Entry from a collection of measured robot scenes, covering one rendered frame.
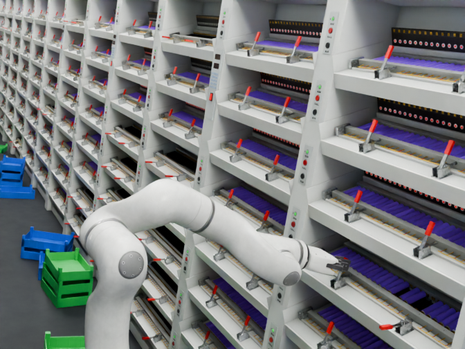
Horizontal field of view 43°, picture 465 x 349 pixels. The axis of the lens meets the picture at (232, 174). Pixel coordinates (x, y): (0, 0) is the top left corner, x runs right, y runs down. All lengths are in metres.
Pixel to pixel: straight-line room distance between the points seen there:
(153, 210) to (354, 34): 0.83
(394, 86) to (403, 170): 0.22
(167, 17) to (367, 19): 1.40
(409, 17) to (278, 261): 0.84
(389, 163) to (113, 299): 0.76
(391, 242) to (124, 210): 0.68
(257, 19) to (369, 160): 1.00
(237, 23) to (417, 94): 1.04
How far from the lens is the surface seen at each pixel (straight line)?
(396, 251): 1.53
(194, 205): 1.34
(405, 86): 1.54
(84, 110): 4.38
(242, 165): 2.19
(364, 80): 1.66
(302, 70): 1.90
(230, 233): 1.41
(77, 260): 3.78
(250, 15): 2.40
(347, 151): 1.68
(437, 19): 1.79
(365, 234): 1.61
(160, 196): 1.30
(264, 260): 1.43
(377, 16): 1.85
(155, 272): 3.13
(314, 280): 1.80
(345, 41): 1.78
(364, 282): 1.72
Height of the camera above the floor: 1.56
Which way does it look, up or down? 12 degrees down
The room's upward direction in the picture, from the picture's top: 9 degrees clockwise
